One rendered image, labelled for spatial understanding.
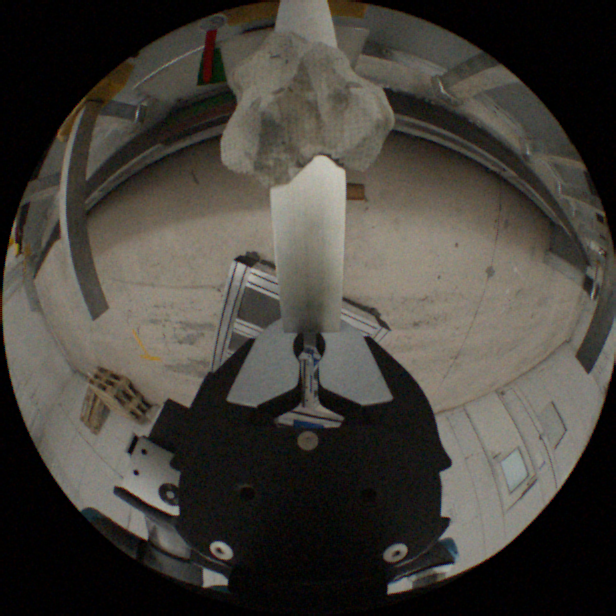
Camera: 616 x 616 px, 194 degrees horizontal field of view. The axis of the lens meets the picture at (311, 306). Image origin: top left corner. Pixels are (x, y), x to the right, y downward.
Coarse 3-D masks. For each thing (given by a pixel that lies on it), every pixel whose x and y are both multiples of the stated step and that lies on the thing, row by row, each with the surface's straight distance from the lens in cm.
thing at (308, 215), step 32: (288, 0) 20; (320, 0) 20; (320, 32) 13; (320, 160) 8; (288, 192) 8; (320, 192) 8; (288, 224) 8; (320, 224) 7; (288, 256) 8; (320, 256) 8; (288, 288) 8; (320, 288) 8; (288, 320) 9; (320, 320) 9
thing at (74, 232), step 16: (80, 112) 33; (96, 112) 32; (80, 128) 30; (80, 144) 29; (64, 160) 31; (80, 160) 28; (64, 176) 28; (80, 176) 28; (64, 192) 27; (80, 192) 27; (64, 208) 26; (80, 208) 26; (64, 224) 26; (80, 224) 26; (64, 240) 27; (80, 240) 26; (64, 256) 28; (80, 256) 25; (80, 272) 25; (96, 272) 26; (80, 288) 25; (96, 288) 26; (80, 304) 27; (96, 304) 26
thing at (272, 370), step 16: (272, 336) 10; (288, 336) 9; (256, 352) 9; (272, 352) 9; (288, 352) 8; (256, 368) 8; (272, 368) 8; (288, 368) 8; (240, 384) 8; (256, 384) 8; (272, 384) 7; (288, 384) 7; (240, 400) 7; (256, 400) 7; (272, 400) 7; (288, 400) 8; (272, 416) 8
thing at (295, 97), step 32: (288, 32) 11; (256, 64) 10; (288, 64) 10; (320, 64) 8; (256, 96) 8; (288, 96) 7; (320, 96) 8; (352, 96) 8; (384, 96) 9; (256, 128) 7; (288, 128) 7; (320, 128) 8; (352, 128) 7; (384, 128) 8; (224, 160) 8; (256, 160) 7; (288, 160) 7; (352, 160) 7
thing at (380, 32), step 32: (192, 32) 52; (224, 32) 53; (384, 32) 54; (416, 32) 53; (448, 32) 53; (160, 64) 59; (448, 64) 61; (128, 96) 69; (512, 96) 71; (96, 128) 81; (224, 128) 97; (416, 128) 101; (544, 128) 83; (160, 160) 133; (480, 160) 130; (32, 224) 160
